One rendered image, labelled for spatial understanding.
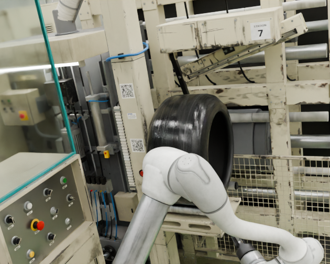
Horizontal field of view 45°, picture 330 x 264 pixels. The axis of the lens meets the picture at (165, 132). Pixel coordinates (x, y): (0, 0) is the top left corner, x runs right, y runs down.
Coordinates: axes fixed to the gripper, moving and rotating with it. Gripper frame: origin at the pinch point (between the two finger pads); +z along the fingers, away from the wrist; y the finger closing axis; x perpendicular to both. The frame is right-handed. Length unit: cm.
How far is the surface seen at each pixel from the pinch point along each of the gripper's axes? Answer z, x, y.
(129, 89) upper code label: 68, -5, -35
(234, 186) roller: 30.8, 17.4, 28.5
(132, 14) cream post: 82, 15, -61
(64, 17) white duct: 135, -13, -53
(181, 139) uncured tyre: 29.7, 3.0, -24.9
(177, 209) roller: 27.4, -15.0, 14.3
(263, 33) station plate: 49, 62, -36
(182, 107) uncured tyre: 44, 12, -28
